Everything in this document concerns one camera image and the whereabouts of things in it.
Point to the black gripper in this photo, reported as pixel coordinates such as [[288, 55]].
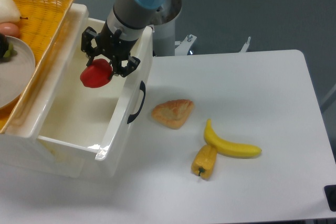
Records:
[[111, 46]]

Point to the red bell pepper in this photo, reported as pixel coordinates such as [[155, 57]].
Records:
[[97, 74]]

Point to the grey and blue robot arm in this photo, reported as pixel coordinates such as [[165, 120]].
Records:
[[131, 17]]

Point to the open white upper drawer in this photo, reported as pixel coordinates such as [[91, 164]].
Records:
[[92, 123]]

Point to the yellow bell pepper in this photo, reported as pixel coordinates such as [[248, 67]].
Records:
[[204, 162]]

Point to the yellow woven basket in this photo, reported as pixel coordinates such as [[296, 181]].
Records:
[[39, 32]]

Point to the golden pastry turnover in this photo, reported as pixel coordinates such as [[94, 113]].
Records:
[[174, 113]]

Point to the grey round plate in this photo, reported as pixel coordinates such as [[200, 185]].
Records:
[[16, 71]]

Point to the dark eggplant with green stem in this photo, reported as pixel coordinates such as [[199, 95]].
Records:
[[6, 49]]

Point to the white pear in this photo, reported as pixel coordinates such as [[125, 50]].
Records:
[[10, 12]]

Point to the yellow banana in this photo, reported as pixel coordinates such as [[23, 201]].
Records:
[[227, 148]]

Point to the black object at table edge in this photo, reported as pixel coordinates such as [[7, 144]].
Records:
[[330, 193]]

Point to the black drawer handle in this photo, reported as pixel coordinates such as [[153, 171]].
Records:
[[139, 102]]

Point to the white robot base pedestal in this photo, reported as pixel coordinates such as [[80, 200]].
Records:
[[164, 27]]

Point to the white metal bracket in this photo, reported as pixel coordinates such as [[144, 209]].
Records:
[[184, 47]]

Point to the white table frame post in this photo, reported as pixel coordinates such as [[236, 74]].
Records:
[[245, 46]]

